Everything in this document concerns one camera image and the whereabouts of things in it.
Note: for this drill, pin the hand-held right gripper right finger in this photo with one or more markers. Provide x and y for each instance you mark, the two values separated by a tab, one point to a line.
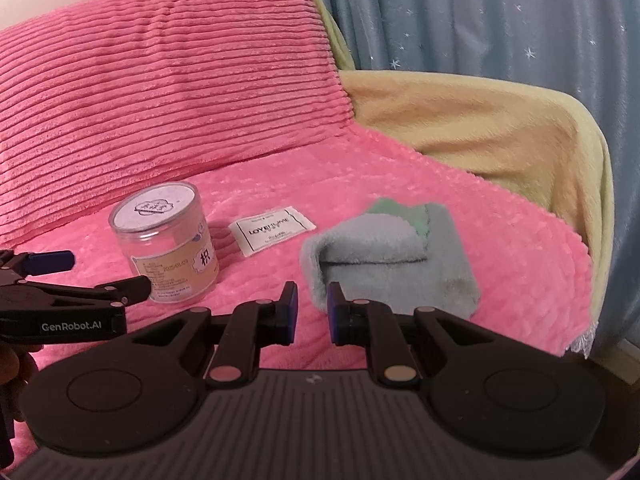
334	316

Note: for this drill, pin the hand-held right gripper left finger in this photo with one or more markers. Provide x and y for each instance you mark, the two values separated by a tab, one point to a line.
293	312

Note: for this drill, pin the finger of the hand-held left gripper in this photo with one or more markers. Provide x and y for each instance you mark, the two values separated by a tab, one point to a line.
50	261
120	290

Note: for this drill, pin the clear plastic jar white lid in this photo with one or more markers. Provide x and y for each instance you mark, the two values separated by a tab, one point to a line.
165	250

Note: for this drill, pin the grey green cleaning cloth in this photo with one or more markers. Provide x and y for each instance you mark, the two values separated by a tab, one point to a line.
400	270

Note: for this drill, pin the person's left hand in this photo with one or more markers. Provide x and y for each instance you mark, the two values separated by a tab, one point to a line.
12	362

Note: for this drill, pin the white sachet packet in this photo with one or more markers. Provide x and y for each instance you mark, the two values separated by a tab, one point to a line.
270	230

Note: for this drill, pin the pink fluffy blanket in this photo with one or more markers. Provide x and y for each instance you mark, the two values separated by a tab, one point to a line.
500	270

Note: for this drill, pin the pink ribbed pillow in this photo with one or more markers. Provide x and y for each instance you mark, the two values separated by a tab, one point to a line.
175	85

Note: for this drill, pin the yellow fleece cover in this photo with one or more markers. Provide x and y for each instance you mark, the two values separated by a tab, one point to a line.
475	120

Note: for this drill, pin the blue star curtain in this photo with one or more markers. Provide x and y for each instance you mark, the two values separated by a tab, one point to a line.
500	10

